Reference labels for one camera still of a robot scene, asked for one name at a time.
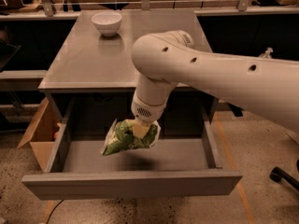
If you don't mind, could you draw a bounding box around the clear sanitizer pump bottle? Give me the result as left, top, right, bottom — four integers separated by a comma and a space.
259, 48, 273, 59

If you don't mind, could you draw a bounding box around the brown cardboard box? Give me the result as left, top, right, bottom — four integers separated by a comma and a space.
17, 98, 60, 172

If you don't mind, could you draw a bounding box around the black office chair base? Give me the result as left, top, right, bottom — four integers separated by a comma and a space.
270, 167, 299, 191

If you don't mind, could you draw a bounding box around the grey cabinet with top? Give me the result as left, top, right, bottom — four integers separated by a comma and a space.
39, 10, 211, 140

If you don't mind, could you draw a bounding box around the open grey top drawer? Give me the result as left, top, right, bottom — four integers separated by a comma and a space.
21, 96, 242, 200

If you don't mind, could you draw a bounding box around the white ceramic bowl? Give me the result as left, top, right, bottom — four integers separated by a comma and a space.
92, 11, 122, 36

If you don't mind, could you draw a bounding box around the black floor cable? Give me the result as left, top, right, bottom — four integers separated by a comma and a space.
45, 199, 65, 224

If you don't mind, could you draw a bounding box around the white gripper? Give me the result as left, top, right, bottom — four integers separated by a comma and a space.
131, 75, 177, 139

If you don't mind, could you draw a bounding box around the green jalapeno chip bag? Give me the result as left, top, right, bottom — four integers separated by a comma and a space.
101, 119, 161, 156

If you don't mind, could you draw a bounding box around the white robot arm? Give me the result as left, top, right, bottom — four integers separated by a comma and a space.
132, 31, 299, 133

